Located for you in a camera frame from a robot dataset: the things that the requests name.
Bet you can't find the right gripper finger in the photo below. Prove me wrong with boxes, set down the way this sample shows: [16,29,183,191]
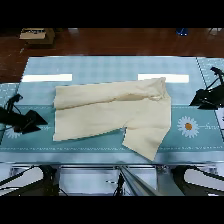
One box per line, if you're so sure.
[188,88,214,108]
[196,101,220,111]

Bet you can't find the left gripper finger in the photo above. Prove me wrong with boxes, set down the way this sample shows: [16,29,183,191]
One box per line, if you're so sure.
[20,123,43,135]
[21,109,49,127]

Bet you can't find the cream shorts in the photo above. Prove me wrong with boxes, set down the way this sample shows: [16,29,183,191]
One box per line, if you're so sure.
[52,77,173,162]

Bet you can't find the black cable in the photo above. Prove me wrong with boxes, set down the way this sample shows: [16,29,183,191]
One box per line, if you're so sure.
[112,172,127,197]

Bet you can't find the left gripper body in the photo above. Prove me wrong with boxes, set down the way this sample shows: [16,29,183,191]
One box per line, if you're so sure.
[0,105,26,132]

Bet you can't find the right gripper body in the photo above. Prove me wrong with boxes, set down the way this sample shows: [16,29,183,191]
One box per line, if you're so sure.
[207,84,224,110]

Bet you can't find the cardboard box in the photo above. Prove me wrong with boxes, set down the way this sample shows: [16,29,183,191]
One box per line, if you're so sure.
[18,27,56,47]

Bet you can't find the silver frame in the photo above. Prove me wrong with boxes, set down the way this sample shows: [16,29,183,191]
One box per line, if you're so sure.
[0,161,224,197]

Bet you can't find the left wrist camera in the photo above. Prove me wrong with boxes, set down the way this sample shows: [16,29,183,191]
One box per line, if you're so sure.
[4,93,25,113]

